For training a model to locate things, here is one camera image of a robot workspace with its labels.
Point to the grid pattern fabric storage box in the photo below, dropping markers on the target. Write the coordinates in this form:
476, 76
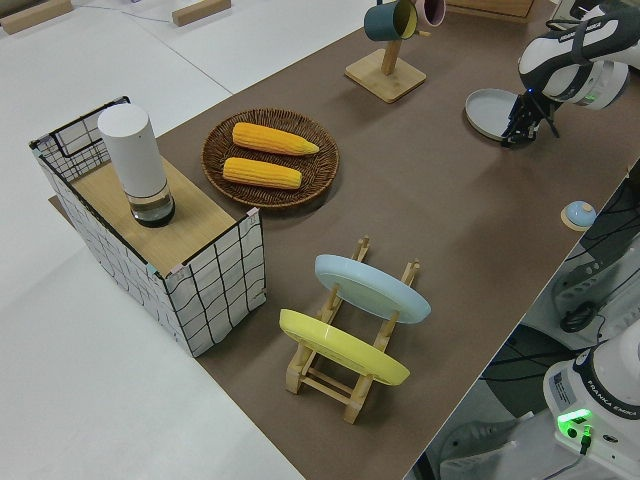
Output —
215, 290

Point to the light blue plate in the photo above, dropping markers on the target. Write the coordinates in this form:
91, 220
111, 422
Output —
370, 290

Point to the wooden mug stand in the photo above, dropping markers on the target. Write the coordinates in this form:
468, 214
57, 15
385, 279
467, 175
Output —
387, 80

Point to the short wooden block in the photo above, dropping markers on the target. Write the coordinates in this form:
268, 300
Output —
200, 12

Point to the white cylinder with dark base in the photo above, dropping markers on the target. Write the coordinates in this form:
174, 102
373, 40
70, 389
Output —
132, 150

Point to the pink mug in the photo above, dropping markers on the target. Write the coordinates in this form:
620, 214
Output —
432, 10

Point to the yellow plate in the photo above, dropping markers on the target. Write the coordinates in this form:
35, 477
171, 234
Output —
340, 345

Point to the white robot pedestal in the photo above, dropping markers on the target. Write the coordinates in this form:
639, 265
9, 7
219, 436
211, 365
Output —
562, 292

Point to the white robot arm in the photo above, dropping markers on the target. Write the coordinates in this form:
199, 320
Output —
605, 80
615, 425

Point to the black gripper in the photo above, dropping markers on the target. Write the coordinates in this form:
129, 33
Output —
531, 105

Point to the gray round plate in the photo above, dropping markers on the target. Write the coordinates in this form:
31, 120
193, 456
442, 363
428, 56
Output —
487, 112

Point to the light wooden drawer box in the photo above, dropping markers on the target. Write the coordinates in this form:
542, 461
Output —
490, 6

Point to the yellow corn cob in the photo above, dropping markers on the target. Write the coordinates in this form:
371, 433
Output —
270, 139
260, 173

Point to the blue call bell wooden base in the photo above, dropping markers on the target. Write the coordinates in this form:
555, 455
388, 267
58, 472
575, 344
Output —
580, 212

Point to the wooden storage box lid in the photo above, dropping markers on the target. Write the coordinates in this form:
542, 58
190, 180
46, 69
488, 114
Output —
200, 220

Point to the brown table mat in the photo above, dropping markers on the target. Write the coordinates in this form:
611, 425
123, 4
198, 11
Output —
425, 200

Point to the long wooden block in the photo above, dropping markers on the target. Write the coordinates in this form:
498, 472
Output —
35, 17

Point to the teal mug yellow inside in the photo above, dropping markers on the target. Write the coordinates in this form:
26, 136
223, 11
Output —
382, 22

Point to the wooden dish rack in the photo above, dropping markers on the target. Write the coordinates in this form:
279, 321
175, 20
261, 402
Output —
295, 377

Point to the brown wicker tray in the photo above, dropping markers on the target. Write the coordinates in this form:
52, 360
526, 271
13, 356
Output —
320, 175

